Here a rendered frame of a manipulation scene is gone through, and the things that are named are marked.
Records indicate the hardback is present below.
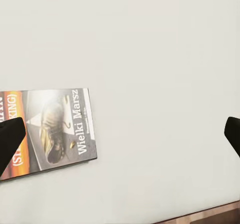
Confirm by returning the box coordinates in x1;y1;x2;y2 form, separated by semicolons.
0;88;98;182

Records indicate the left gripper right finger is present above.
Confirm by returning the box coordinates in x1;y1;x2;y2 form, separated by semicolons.
224;116;240;157

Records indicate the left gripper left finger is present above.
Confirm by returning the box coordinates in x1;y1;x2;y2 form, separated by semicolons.
0;117;26;177

